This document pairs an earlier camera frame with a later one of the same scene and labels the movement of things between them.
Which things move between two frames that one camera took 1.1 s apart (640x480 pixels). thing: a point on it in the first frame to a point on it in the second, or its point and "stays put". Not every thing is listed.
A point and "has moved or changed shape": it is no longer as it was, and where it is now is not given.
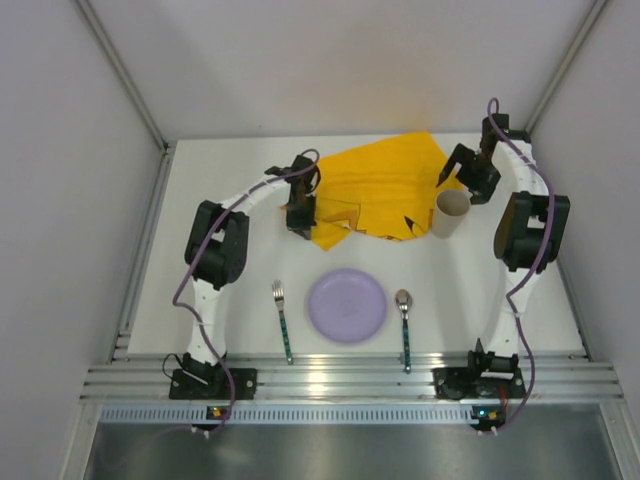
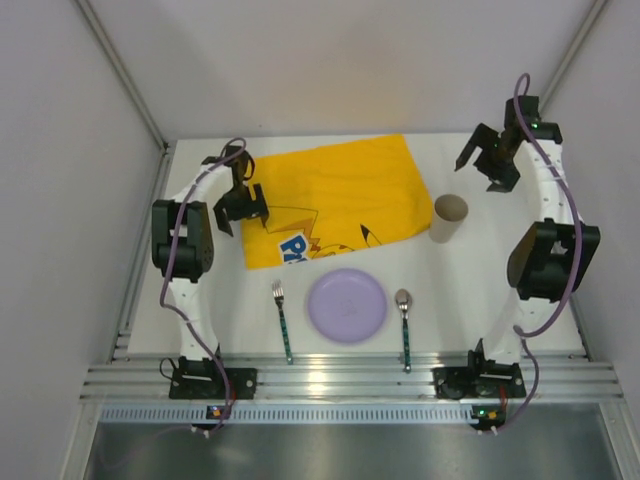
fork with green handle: (279, 293) stays put
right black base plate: (460, 383) stays put
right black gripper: (470, 163) to (491, 161)
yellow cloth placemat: (380, 192) has moved or changed shape
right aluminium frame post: (593, 15) stays put
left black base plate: (182, 385) stays put
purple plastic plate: (347, 305) stays put
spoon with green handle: (404, 299) stays put
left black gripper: (301, 213) to (240, 205)
